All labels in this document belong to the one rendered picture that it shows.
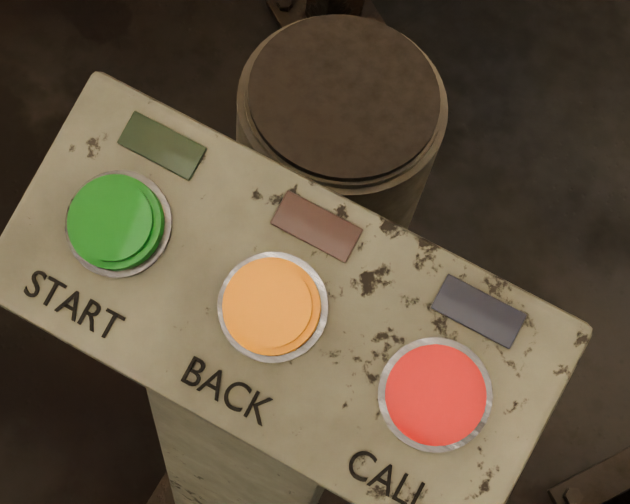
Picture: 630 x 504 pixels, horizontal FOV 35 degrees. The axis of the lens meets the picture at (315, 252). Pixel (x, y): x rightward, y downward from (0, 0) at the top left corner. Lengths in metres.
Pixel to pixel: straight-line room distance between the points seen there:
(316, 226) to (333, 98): 0.16
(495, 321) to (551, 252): 0.73
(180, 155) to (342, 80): 0.16
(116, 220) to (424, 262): 0.13
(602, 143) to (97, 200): 0.88
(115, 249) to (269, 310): 0.07
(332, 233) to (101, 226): 0.10
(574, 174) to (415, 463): 0.82
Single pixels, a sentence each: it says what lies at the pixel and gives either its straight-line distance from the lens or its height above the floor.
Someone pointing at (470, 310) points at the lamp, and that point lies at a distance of 0.41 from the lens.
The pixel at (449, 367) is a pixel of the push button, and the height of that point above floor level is 0.61.
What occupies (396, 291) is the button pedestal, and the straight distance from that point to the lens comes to 0.41.
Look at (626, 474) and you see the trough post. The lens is 1.07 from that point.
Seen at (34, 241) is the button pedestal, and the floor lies 0.59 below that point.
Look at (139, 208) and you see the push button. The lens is 0.41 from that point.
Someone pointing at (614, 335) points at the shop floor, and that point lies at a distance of 1.12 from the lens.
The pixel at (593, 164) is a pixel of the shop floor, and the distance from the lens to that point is 1.21.
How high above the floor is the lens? 0.98
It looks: 65 degrees down
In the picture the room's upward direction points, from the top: 11 degrees clockwise
